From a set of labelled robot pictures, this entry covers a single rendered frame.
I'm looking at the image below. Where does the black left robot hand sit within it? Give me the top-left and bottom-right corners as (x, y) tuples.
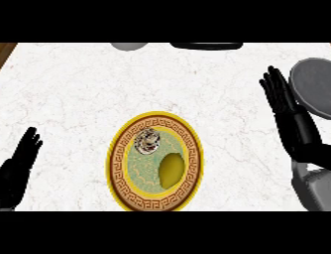
(0, 126), (44, 212)

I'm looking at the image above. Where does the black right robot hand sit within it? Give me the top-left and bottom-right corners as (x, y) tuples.
(256, 64), (331, 172)

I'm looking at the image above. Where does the grey round pan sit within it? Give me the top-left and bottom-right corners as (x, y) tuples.
(287, 57), (331, 121)

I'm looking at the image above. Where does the yellow lemon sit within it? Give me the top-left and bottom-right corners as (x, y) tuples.
(156, 152), (187, 191)

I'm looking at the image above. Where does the yellow patterned round plate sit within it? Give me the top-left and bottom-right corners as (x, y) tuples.
(103, 110), (205, 212)

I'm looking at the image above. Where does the speckled white brown ball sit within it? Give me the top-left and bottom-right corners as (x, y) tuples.
(132, 128), (162, 156)

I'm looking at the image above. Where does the black flat rounded object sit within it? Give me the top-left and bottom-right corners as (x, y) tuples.
(168, 43), (245, 52)

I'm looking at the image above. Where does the pale grey rounded object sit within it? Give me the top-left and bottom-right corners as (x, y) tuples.
(107, 43), (149, 52)

